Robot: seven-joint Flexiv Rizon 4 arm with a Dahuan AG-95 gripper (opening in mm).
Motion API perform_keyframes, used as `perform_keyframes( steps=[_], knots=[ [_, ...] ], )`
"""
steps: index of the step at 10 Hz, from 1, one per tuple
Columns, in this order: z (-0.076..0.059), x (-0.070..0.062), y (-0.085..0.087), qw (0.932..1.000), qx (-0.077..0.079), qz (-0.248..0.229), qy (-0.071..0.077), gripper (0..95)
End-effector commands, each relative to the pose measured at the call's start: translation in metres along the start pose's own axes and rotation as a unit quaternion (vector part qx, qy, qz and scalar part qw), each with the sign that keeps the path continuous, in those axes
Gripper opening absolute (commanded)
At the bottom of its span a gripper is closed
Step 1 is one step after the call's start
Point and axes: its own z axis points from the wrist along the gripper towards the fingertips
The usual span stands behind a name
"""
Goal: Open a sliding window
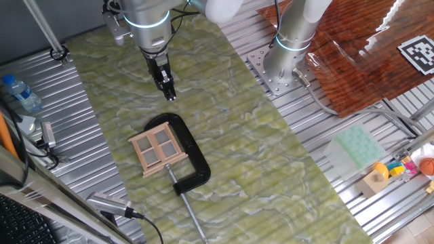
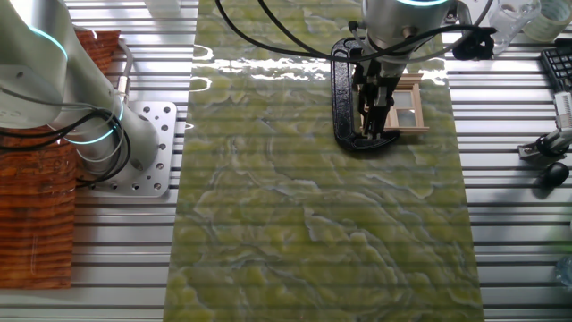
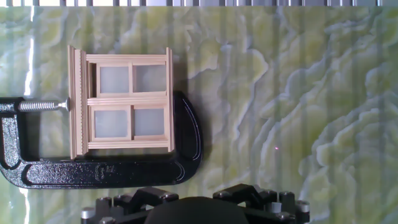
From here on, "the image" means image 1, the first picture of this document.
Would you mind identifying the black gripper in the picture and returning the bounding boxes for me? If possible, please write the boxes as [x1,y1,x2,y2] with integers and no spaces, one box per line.
[140,45,178,102]

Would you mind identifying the small toy basketball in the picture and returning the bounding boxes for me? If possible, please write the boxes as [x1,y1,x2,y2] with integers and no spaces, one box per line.
[418,157,434,176]

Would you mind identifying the silver metal pole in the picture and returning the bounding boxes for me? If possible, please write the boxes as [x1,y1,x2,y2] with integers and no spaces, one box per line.
[22,0,71,66]

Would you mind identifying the black C-clamp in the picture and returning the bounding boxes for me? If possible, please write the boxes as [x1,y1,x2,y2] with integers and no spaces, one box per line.
[144,113,212,244]

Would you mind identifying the aluminium profile bar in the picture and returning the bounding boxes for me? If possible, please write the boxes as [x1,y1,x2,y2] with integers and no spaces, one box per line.
[408,97,434,123]
[0,145,136,244]

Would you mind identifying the green marble pattern mat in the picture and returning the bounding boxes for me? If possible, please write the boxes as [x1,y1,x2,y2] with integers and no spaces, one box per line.
[66,5,374,244]

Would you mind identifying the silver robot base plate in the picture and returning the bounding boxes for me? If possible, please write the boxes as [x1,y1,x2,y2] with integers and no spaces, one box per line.
[246,45,321,98]

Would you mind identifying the black camera cable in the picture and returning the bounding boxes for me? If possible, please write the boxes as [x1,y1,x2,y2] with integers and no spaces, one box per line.
[123,206,165,244]

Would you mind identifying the beige wooden toy block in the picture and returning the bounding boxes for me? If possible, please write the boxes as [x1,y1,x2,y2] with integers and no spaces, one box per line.
[355,169,390,199]

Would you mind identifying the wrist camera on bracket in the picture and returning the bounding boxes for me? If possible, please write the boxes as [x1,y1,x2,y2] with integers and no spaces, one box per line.
[102,1,133,47]

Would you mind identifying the clear plastic water bottle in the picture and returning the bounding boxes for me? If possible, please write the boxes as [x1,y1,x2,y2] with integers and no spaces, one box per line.
[2,73,43,115]

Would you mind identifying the orange rod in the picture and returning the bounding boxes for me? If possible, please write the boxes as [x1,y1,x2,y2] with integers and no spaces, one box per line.
[0,110,20,160]

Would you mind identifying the pink toy block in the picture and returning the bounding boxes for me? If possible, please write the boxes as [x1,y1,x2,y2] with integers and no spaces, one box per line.
[403,161,418,176]

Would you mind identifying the black keyboard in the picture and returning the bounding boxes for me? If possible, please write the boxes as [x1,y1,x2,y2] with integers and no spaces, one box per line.
[0,195,57,244]

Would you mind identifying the grey robot power cable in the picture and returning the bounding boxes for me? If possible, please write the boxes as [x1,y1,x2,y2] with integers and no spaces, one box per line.
[292,67,428,136]

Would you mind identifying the silver depth camera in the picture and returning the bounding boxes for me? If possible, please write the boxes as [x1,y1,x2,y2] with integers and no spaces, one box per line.
[85,191,135,220]
[39,121,58,150]

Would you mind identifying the black white fiducial marker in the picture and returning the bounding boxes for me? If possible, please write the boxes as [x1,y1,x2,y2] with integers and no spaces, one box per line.
[397,35,434,76]

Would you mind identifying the thick black cable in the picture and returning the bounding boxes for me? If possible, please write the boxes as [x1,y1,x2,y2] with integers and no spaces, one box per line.
[0,100,31,187]

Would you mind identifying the miniature wooden sliding window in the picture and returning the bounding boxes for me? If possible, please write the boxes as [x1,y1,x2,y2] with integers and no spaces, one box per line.
[127,121,189,179]

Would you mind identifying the white cloth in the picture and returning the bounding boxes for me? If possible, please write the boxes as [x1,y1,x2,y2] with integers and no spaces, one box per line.
[410,142,434,177]

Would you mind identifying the white paper piece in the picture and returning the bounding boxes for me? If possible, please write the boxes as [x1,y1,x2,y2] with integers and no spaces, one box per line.
[16,115,37,135]

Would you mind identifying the yellow toy block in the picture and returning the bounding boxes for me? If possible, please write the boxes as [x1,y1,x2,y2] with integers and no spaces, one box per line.
[389,165,406,178]

